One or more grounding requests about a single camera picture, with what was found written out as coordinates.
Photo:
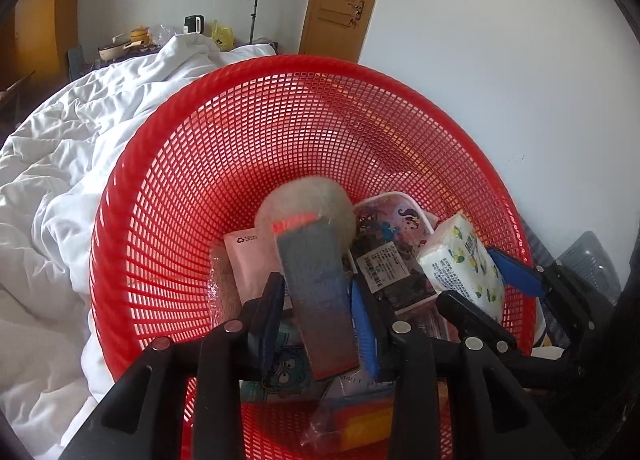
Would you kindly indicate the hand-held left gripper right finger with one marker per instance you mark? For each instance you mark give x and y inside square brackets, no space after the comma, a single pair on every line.
[365,340]

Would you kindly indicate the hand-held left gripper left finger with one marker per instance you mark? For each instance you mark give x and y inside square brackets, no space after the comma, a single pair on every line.
[272,340]

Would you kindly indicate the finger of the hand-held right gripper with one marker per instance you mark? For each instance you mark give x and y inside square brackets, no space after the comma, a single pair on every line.
[465,312]
[515,270]

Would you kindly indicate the cartoon print bag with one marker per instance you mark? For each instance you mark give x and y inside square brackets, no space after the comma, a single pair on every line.
[290,370]

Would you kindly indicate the white printed tissue pack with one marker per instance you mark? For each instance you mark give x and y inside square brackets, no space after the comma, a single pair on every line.
[460,265]

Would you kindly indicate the grey sponge block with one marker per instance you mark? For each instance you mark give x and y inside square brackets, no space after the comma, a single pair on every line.
[320,290]

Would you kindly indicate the beige plush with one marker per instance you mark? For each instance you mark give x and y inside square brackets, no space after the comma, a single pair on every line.
[227,290]

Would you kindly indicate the colourful cloth pack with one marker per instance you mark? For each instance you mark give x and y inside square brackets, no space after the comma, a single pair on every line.
[360,422]

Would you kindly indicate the white and teal packet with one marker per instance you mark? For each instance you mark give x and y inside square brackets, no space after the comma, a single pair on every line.
[250,260]

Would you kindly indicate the pink printed pencil case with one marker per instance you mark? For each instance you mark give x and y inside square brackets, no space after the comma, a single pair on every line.
[395,225]

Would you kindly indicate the red plastic mesh basket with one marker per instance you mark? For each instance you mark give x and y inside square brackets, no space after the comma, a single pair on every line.
[250,139]

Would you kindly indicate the grey plastic crate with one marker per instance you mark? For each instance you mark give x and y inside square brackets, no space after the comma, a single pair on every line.
[595,265]

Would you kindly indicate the white duvet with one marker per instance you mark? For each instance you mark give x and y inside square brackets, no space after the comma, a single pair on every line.
[60,164]

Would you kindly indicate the yellow plastic bag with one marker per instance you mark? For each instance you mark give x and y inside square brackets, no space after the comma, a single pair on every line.
[222,37]

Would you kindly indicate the black tripod pole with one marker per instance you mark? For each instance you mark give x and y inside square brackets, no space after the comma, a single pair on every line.
[253,19]

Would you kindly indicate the clear plastic bag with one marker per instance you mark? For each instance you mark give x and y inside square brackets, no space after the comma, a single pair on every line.
[162,34]

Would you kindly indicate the black electric kettle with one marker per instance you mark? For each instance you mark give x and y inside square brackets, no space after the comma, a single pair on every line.
[192,24]

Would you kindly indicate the yellow pot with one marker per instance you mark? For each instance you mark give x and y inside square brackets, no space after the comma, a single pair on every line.
[140,34]

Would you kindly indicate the wooden wardrobe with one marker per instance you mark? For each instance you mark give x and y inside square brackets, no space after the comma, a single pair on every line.
[40,14]

